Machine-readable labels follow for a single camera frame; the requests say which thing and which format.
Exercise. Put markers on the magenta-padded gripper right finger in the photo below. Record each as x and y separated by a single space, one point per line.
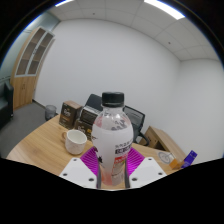
135 161

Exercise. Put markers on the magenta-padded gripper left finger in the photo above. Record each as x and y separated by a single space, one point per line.
87 161

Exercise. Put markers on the wooden side desk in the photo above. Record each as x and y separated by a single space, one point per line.
160 138

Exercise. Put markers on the small orange box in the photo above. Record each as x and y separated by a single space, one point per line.
175 163

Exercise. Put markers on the black mesh office chair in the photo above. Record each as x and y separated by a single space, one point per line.
136 121

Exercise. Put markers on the low brown cardboard box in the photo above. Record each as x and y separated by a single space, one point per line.
82 128

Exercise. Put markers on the round white disc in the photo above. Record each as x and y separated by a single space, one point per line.
165 156

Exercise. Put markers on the clear drink bottle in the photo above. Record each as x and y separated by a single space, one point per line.
112 143

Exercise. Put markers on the long ceiling light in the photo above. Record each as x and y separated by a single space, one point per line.
65 2
165 9

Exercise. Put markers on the white ceramic mug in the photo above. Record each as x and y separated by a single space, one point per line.
76 143

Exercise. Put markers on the dark box with window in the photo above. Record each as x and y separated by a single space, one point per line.
88 115

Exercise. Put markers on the grey waste bin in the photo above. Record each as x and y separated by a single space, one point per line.
50 112

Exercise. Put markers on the tall dark brown box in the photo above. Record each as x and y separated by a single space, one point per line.
68 115

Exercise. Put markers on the wooden cabinet with glass doors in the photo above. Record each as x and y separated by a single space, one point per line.
23 86

